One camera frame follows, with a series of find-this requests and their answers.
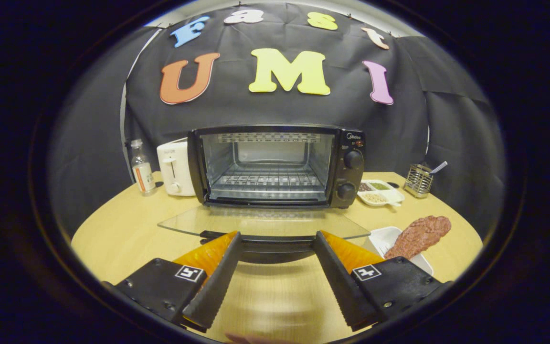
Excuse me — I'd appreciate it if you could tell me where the metal wire utensil holder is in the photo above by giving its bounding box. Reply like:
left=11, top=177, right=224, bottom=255
left=403, top=163, right=434, bottom=199

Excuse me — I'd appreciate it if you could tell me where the clear plastic bottle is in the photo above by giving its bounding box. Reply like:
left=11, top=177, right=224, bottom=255
left=130, top=139, right=157, bottom=196

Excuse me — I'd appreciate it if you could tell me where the white divided grain dish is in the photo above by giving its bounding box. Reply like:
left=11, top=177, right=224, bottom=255
left=357, top=179, right=405, bottom=207

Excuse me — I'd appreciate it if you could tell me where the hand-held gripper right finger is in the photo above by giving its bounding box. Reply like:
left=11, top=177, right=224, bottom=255
left=312, top=230, right=453, bottom=332

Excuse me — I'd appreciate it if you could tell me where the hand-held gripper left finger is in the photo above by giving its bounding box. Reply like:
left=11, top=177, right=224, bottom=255
left=101, top=231, right=243, bottom=333

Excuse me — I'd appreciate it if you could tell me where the black toaster oven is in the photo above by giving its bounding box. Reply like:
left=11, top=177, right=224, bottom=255
left=157, top=124, right=371, bottom=264

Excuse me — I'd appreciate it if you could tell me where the white rectangular plate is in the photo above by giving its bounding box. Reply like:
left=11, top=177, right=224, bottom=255
left=368, top=226, right=434, bottom=277

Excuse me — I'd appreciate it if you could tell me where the brown meat piece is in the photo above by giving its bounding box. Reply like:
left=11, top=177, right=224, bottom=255
left=384, top=215, right=452, bottom=260

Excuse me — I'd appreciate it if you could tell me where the white bread toaster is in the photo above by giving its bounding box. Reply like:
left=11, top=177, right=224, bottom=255
left=156, top=138, right=196, bottom=197

